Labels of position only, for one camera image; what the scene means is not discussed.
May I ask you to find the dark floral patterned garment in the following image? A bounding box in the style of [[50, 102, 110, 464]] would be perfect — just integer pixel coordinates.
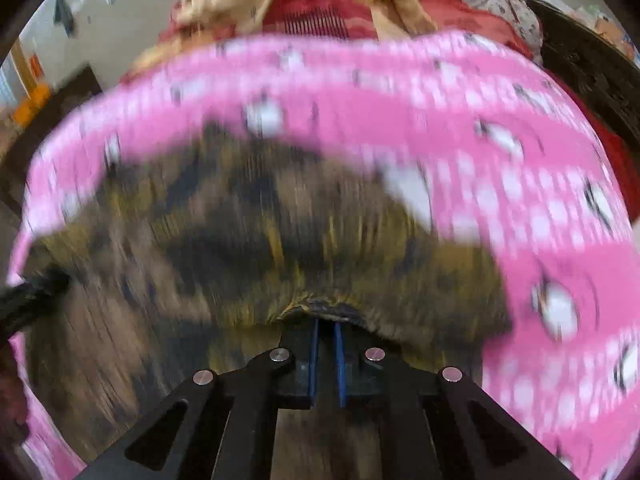
[[19, 119, 516, 480]]

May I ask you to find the person left hand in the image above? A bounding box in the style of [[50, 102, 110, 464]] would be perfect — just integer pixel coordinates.
[[0, 341, 29, 448]]

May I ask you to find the orange box on table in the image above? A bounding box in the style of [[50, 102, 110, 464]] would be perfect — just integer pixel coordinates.
[[12, 82, 51, 128]]

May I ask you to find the pink penguin bed cover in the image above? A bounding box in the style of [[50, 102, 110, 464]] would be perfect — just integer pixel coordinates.
[[9, 30, 639, 479]]

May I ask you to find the dark teal hanging cloth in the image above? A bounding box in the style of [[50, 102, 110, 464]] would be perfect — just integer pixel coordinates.
[[53, 0, 76, 38]]

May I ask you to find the red orange floral blanket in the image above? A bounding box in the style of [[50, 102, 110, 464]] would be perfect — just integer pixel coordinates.
[[122, 0, 533, 81]]

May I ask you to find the dark carved wooden headboard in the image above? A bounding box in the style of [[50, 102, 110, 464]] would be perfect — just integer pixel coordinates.
[[525, 0, 639, 143]]

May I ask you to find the clutter on headboard shelf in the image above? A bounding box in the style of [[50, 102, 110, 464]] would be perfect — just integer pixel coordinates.
[[539, 0, 639, 65]]

